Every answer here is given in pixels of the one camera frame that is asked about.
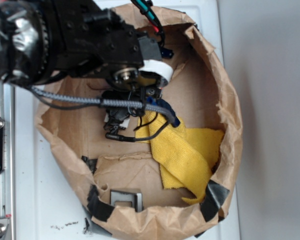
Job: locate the small metal square object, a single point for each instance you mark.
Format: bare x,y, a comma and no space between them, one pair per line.
129,195

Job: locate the yellow microfiber cloth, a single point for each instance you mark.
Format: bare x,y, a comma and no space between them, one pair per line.
186,158

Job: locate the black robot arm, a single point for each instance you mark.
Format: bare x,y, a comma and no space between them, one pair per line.
44,41

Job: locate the aluminium frame rail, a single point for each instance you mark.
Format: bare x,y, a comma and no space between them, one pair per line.
7,195

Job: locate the brown paper bag bin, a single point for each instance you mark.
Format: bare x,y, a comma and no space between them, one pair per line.
203,96

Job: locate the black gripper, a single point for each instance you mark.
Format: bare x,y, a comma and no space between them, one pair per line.
137,88

